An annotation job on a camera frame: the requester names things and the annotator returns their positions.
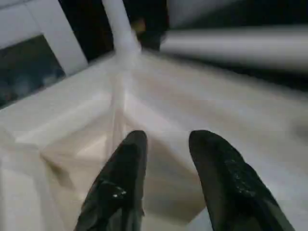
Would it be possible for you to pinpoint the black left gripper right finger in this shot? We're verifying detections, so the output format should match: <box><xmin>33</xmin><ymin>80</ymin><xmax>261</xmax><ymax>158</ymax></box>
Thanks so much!
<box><xmin>188</xmin><ymin>129</ymin><xmax>295</xmax><ymax>231</ymax></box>

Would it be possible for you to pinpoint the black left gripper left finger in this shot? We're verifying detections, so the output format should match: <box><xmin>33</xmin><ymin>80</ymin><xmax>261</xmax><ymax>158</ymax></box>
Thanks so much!
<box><xmin>73</xmin><ymin>130</ymin><xmax>148</xmax><ymax>231</ymax></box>

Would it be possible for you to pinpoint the white plastic table top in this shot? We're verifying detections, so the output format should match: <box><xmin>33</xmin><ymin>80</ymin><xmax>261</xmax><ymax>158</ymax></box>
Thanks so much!
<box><xmin>0</xmin><ymin>48</ymin><xmax>308</xmax><ymax>231</ymax></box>

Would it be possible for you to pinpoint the white plastic table leg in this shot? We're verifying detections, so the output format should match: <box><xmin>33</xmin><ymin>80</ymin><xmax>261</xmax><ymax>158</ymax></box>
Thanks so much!
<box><xmin>103</xmin><ymin>0</ymin><xmax>142</xmax><ymax>57</ymax></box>
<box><xmin>160</xmin><ymin>24</ymin><xmax>308</xmax><ymax>74</ymax></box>

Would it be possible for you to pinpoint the white sideboard with glass doors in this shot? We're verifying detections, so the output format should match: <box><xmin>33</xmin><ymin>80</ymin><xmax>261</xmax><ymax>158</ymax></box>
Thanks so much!
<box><xmin>0</xmin><ymin>0</ymin><xmax>89</xmax><ymax>109</ymax></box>

